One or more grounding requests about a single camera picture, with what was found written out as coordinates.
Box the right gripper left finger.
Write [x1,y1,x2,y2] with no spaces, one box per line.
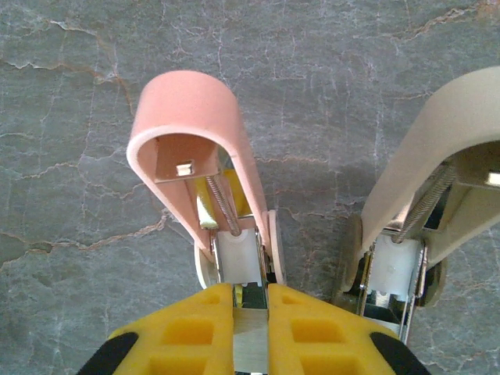
[76,283,235,375]

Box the beige stapler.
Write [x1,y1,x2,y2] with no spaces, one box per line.
[334,66,500,347]

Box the pink stapler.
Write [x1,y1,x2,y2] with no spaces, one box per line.
[127,70,288,313]

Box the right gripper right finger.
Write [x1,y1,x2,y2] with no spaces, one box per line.
[267,284,433,375]

